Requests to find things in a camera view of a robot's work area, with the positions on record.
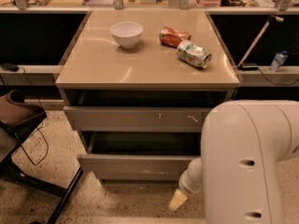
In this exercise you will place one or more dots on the white stick with black tip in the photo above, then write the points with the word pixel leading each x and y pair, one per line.
pixel 270 19

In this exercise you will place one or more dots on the grey drawer cabinet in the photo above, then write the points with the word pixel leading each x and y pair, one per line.
pixel 99 72

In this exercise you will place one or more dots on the black power adapter left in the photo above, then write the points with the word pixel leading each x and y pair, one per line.
pixel 10 67

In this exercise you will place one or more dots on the grey top drawer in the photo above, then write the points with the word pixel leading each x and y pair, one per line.
pixel 136 119

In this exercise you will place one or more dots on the crushed orange can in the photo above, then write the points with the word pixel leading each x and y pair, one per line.
pixel 172 37

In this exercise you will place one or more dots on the white ceramic bowl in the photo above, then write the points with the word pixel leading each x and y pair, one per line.
pixel 126 33

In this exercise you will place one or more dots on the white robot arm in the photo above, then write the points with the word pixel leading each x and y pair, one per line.
pixel 241 144

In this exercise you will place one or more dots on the grey drawer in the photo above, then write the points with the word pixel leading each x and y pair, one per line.
pixel 136 119
pixel 140 156

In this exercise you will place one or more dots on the black device on ledge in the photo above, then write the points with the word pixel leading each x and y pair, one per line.
pixel 248 66

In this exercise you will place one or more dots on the plastic water bottle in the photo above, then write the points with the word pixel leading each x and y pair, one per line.
pixel 278 60

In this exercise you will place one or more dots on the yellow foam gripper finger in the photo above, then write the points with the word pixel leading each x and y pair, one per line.
pixel 178 199

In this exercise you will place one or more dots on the brown office chair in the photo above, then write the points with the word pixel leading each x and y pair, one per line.
pixel 18 120

